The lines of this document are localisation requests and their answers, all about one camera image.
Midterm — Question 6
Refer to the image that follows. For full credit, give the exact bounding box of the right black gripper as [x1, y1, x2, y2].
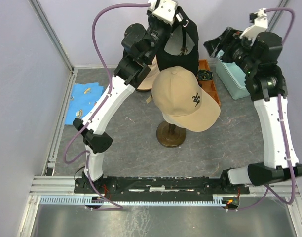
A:
[203, 27, 258, 75]

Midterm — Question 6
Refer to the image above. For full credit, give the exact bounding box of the black baseball cap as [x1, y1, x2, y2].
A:
[156, 6, 199, 75]

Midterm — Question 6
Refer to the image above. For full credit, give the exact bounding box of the wooden compartment tray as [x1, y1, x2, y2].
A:
[199, 60, 221, 106]

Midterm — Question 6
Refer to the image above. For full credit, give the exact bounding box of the beige bucket hat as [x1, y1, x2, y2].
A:
[137, 57, 160, 91]

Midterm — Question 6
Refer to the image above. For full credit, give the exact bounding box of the tan baseball cap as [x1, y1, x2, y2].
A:
[151, 66, 221, 132]

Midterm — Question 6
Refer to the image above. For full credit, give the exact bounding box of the beige mannequin head stand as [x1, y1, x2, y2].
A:
[156, 114, 186, 148]

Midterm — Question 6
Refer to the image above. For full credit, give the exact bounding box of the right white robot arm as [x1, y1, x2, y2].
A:
[203, 27, 302, 193]

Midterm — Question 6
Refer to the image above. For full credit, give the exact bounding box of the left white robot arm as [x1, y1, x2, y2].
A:
[73, 15, 174, 193]

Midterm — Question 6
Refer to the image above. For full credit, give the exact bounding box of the teal plastic bin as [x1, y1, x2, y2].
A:
[216, 50, 250, 100]

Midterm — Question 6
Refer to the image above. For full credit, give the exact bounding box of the blue patterned cloth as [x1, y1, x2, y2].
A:
[65, 82, 104, 125]

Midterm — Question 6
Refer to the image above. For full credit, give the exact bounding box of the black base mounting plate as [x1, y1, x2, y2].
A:
[74, 175, 250, 202]

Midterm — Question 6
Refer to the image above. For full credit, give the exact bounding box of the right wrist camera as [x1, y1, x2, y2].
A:
[239, 8, 268, 47]

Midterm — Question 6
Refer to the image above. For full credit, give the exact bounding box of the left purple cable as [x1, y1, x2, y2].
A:
[64, 2, 151, 211]

